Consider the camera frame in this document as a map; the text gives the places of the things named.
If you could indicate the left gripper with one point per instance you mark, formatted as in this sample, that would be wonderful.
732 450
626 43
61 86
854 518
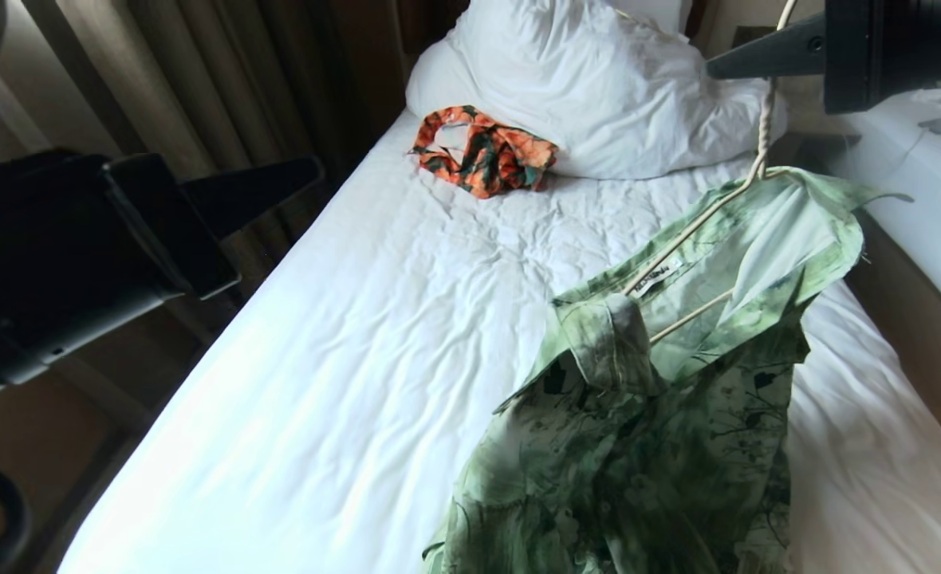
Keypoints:
64 239

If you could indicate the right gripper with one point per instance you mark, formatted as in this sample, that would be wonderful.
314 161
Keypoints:
901 52

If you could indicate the cream clothes hanger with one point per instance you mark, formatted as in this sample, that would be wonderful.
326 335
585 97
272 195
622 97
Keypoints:
706 215

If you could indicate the green patterned shirt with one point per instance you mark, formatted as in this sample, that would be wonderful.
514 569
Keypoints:
662 430

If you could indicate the bed with white sheet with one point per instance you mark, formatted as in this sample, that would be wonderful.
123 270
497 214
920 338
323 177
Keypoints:
343 359

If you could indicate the orange patterned shirt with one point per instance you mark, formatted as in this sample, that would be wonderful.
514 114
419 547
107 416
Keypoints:
490 155

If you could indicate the brown curtain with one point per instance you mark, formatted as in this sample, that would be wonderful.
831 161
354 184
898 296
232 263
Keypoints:
223 72

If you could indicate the white pillow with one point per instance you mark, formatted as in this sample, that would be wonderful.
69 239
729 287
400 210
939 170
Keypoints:
598 88

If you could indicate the small grey flat device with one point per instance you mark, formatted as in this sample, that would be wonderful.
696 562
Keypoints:
939 125

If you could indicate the neighbouring bed with wooden frame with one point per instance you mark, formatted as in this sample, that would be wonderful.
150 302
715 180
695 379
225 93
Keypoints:
929 239

